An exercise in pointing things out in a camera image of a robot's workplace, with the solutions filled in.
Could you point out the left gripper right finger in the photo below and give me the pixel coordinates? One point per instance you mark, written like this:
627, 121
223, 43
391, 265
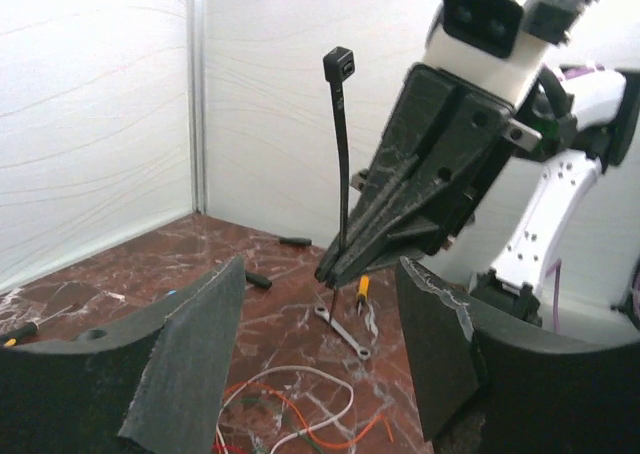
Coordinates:
487, 382

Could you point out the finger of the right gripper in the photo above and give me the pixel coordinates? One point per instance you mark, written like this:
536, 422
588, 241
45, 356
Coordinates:
379, 230
466, 144

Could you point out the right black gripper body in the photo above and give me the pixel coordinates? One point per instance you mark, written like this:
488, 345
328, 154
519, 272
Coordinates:
488, 172

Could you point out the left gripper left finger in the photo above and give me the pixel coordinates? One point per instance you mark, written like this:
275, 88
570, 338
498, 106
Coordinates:
149, 382

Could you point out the black zip tie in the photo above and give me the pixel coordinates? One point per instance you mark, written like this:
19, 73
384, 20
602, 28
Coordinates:
338, 66

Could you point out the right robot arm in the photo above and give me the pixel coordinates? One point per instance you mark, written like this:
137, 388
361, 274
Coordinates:
576, 122

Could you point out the silver wrench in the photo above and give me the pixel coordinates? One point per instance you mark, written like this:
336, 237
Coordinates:
362, 352

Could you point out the yellow black screwdriver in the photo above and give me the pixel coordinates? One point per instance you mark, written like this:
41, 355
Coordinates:
31, 330

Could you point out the black screwdriver far right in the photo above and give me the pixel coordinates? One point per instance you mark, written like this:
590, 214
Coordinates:
295, 241

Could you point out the orange handle tool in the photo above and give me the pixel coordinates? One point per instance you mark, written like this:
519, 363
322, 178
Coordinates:
363, 307

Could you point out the black handle screwdriver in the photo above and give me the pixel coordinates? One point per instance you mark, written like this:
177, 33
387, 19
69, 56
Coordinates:
258, 280

